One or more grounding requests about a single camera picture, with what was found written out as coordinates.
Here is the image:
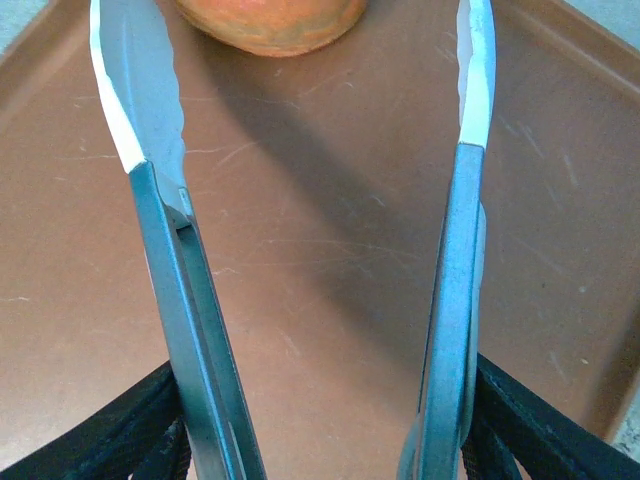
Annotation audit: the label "brown wooden tray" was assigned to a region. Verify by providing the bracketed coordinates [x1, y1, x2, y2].
[0, 0, 640, 480]

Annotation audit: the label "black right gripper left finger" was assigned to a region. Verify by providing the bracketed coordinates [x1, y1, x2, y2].
[0, 359, 194, 480]

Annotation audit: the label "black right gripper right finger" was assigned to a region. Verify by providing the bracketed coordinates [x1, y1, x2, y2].
[459, 352, 640, 480]

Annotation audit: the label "metal tongs with white tips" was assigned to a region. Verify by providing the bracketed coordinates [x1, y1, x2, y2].
[88, 0, 497, 480]

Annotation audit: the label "round brown fake bun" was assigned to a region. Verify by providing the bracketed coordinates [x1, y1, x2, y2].
[172, 0, 370, 58]

